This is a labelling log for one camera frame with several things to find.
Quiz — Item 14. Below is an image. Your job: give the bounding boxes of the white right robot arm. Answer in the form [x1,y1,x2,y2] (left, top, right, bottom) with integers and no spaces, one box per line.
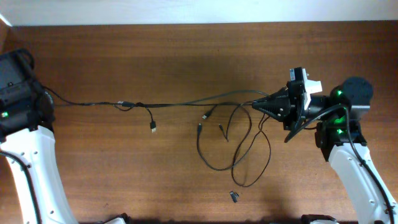
[252,77,397,223]

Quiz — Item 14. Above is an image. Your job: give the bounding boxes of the thick black USB cable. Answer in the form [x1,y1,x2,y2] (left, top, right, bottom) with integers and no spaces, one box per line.
[43,86,270,134]

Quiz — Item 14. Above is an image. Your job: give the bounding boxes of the thin black USB cable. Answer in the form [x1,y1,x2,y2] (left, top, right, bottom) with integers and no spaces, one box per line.
[196,104,272,188]

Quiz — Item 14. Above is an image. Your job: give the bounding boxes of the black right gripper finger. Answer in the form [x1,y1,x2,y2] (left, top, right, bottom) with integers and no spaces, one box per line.
[267,86,289,100]
[251,98,291,121]

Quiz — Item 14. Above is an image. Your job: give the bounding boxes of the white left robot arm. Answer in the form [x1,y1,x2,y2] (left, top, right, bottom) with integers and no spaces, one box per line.
[1,49,77,223]

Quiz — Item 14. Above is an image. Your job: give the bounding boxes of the small black USB adapter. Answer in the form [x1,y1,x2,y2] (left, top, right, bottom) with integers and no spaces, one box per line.
[229,191,239,203]

